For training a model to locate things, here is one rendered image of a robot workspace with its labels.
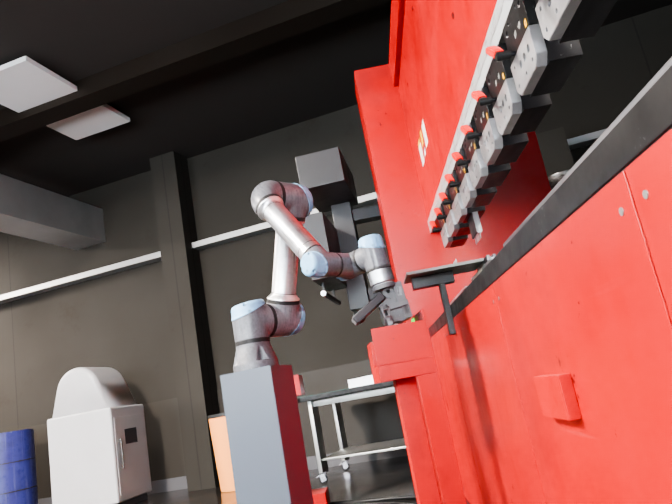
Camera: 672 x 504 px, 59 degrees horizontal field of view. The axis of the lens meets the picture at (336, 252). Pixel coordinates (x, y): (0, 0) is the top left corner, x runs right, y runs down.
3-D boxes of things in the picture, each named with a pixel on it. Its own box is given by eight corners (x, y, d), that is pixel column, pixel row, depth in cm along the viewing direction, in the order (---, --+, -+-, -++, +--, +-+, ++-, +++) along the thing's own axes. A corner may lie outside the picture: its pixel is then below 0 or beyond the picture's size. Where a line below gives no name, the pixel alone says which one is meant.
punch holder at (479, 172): (473, 191, 183) (461, 142, 187) (500, 186, 183) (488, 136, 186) (481, 174, 168) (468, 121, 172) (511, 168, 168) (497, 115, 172)
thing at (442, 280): (423, 340, 206) (410, 279, 210) (465, 332, 205) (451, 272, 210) (424, 339, 202) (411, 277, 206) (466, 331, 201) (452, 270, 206)
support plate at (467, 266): (404, 284, 217) (403, 281, 217) (475, 270, 217) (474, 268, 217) (406, 275, 200) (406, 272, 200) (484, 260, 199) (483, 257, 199)
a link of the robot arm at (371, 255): (367, 241, 186) (386, 231, 180) (377, 275, 183) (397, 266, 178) (349, 242, 180) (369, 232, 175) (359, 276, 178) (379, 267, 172)
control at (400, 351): (374, 384, 184) (363, 326, 189) (424, 374, 186) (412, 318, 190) (380, 382, 165) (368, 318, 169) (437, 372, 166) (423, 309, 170)
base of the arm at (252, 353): (225, 374, 193) (221, 344, 195) (246, 373, 207) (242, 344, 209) (267, 365, 189) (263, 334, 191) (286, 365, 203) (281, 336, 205)
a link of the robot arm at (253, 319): (227, 344, 200) (222, 305, 203) (260, 341, 209) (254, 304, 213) (247, 338, 192) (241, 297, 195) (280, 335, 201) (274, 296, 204)
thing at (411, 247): (441, 512, 293) (354, 92, 345) (613, 481, 291) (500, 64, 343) (447, 523, 269) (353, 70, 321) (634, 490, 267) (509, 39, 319)
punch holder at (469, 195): (464, 209, 202) (453, 165, 206) (488, 205, 202) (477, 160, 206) (470, 196, 188) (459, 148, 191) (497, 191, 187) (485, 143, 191)
